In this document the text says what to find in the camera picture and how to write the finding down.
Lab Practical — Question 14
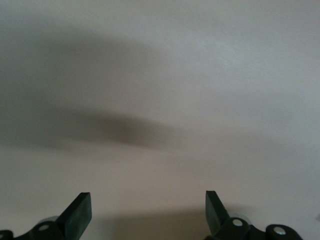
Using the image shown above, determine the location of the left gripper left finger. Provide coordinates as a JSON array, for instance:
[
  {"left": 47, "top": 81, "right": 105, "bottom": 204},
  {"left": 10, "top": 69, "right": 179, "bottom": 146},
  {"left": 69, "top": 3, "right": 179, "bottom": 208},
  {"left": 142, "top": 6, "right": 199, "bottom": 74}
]
[{"left": 0, "top": 191, "right": 92, "bottom": 240}]

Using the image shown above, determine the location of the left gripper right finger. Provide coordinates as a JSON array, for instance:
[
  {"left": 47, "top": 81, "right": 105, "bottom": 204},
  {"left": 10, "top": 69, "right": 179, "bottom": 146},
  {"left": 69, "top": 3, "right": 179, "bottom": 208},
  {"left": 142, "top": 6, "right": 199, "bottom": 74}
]
[{"left": 205, "top": 190, "right": 304, "bottom": 240}]

